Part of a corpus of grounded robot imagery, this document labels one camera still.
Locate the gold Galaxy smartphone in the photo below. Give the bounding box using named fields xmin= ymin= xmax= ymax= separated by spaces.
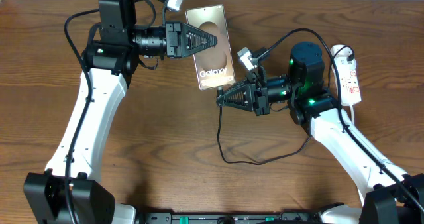
xmin=185 ymin=5 xmax=235 ymax=90

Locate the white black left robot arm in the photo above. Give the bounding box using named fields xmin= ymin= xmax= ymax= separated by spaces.
xmin=23 ymin=0 xmax=217 ymax=223

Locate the black charger cable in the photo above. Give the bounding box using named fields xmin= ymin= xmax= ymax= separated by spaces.
xmin=216 ymin=45 xmax=356 ymax=166

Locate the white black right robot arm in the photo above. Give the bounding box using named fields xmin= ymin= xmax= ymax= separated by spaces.
xmin=217 ymin=42 xmax=423 ymax=223

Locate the white power strip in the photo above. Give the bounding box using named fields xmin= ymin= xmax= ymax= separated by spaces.
xmin=331 ymin=44 xmax=362 ymax=106

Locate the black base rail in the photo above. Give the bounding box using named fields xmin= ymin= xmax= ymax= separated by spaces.
xmin=135 ymin=212 xmax=323 ymax=224

